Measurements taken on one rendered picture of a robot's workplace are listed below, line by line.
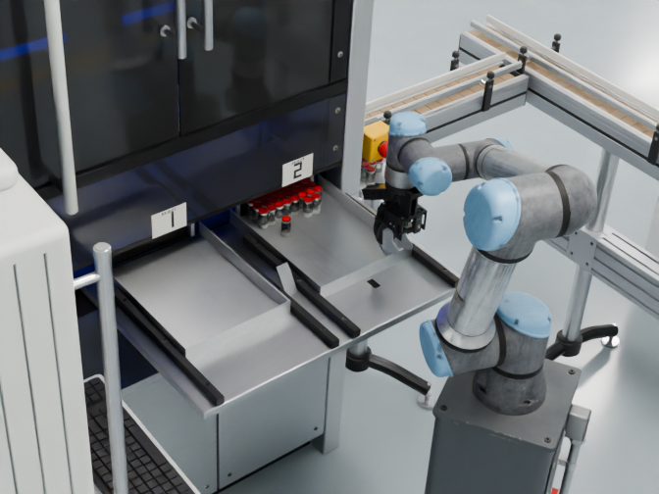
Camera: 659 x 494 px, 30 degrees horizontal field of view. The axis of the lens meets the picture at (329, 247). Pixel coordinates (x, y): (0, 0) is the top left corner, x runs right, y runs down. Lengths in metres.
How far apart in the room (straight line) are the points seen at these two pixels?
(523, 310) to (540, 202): 0.42
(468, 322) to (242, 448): 1.09
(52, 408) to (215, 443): 1.29
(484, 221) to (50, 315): 0.74
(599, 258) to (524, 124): 1.59
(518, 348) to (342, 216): 0.63
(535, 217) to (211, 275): 0.88
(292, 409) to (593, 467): 0.90
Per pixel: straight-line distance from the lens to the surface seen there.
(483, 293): 2.24
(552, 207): 2.09
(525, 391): 2.54
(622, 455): 3.67
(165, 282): 2.67
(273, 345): 2.52
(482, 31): 3.57
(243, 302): 2.62
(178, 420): 3.02
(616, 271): 3.49
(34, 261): 1.73
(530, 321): 2.43
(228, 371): 2.46
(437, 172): 2.41
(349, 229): 2.84
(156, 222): 2.60
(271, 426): 3.27
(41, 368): 1.85
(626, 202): 4.67
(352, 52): 2.72
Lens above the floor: 2.57
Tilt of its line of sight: 37 degrees down
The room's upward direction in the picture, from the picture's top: 4 degrees clockwise
